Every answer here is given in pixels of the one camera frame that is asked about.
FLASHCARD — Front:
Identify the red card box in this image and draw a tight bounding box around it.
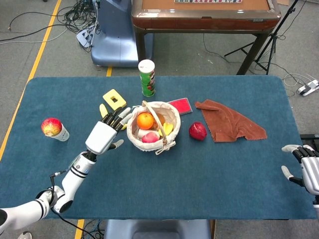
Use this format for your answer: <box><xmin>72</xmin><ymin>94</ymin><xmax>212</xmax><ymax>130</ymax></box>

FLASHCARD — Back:
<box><xmin>167</xmin><ymin>97</ymin><xmax>193</xmax><ymax>116</ymax></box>

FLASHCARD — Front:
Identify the yellow toy lemon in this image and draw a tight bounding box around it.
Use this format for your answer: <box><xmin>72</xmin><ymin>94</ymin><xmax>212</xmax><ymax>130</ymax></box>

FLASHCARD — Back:
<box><xmin>158</xmin><ymin>121</ymin><xmax>174</xmax><ymax>137</ymax></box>

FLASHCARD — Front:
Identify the green chips can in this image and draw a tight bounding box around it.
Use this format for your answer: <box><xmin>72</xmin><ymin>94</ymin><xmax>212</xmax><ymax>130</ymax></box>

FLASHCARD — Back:
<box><xmin>138</xmin><ymin>59</ymin><xmax>157</xmax><ymax>97</ymax></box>

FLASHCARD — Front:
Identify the orange fruit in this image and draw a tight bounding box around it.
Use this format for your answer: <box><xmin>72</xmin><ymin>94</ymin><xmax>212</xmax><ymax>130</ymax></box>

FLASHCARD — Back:
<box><xmin>137</xmin><ymin>112</ymin><xmax>155</xmax><ymax>130</ymax></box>

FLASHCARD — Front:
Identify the brown cloth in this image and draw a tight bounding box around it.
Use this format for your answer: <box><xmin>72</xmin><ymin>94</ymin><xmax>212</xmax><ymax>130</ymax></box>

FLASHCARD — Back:
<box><xmin>194</xmin><ymin>99</ymin><xmax>268</xmax><ymax>143</ymax></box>

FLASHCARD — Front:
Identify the black floor cable bundle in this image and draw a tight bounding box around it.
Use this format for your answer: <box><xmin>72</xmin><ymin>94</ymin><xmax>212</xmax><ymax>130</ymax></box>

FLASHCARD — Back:
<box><xmin>56</xmin><ymin>0</ymin><xmax>102</xmax><ymax>53</ymax></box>

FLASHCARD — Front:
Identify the pink toy peach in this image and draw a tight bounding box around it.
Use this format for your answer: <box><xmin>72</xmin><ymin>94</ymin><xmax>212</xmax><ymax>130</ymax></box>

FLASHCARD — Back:
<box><xmin>142</xmin><ymin>131</ymin><xmax>160</xmax><ymax>144</ymax></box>

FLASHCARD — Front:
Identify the brown mahjong table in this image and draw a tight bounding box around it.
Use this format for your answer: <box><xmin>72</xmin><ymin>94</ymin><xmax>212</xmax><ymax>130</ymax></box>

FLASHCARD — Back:
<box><xmin>131</xmin><ymin>0</ymin><xmax>282</xmax><ymax>76</ymax></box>

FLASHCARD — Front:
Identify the white power strip with plugs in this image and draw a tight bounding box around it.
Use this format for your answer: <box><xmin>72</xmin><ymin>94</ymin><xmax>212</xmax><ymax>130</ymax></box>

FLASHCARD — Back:
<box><xmin>76</xmin><ymin>27</ymin><xmax>95</xmax><ymax>48</ymax></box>

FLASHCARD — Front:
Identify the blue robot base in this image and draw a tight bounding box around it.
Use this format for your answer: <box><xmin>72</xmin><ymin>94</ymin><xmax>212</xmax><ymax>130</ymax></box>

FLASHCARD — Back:
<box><xmin>90</xmin><ymin>0</ymin><xmax>154</xmax><ymax>68</ymax></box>

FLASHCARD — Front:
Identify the dark red apple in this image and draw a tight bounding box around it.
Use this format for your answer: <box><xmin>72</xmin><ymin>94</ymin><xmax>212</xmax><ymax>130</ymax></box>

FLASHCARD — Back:
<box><xmin>188</xmin><ymin>121</ymin><xmax>208</xmax><ymax>141</ymax></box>

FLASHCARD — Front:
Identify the blue grey robot chassis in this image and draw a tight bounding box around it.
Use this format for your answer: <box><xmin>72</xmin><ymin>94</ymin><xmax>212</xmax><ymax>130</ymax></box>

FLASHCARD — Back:
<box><xmin>104</xmin><ymin>219</ymin><xmax>212</xmax><ymax>239</ymax></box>

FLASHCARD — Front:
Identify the black tripod stand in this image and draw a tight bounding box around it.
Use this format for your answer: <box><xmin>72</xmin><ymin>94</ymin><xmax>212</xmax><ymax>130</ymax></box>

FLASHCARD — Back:
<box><xmin>224</xmin><ymin>0</ymin><xmax>300</xmax><ymax>76</ymax></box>

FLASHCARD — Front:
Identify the white cloth basket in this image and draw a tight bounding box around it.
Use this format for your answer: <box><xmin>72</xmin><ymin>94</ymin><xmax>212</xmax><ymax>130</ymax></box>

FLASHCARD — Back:
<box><xmin>126</xmin><ymin>100</ymin><xmax>181</xmax><ymax>156</ymax></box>

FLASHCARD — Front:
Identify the blue table mat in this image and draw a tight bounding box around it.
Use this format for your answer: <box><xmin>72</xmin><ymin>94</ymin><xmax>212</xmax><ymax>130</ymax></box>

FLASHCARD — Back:
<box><xmin>0</xmin><ymin>75</ymin><xmax>316</xmax><ymax>221</ymax></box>

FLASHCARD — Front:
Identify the red yellow apple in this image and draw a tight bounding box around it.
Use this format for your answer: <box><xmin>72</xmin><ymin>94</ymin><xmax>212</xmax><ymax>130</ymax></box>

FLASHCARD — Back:
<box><xmin>41</xmin><ymin>117</ymin><xmax>63</xmax><ymax>137</ymax></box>

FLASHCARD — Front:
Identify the row of mahjong tiles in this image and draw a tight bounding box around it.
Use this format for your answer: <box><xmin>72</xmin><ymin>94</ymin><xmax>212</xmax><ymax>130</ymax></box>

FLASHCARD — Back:
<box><xmin>173</xmin><ymin>0</ymin><xmax>243</xmax><ymax>4</ymax></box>

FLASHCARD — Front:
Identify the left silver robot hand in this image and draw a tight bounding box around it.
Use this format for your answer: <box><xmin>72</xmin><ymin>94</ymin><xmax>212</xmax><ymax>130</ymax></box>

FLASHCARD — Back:
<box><xmin>85</xmin><ymin>107</ymin><xmax>133</xmax><ymax>155</ymax></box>

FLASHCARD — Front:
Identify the white paper cup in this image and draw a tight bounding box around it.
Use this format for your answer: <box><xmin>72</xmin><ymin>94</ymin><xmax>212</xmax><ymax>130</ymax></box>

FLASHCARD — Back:
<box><xmin>51</xmin><ymin>123</ymin><xmax>70</xmax><ymax>142</ymax></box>

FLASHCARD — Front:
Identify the yellow block with square hole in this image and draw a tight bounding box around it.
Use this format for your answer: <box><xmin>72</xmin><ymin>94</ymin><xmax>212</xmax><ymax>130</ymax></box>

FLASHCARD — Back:
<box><xmin>102</xmin><ymin>88</ymin><xmax>128</xmax><ymax>111</ymax></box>

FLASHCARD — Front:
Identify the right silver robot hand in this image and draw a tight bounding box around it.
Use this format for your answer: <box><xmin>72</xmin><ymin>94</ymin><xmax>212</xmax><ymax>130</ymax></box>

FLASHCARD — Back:
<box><xmin>281</xmin><ymin>144</ymin><xmax>319</xmax><ymax>196</ymax></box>

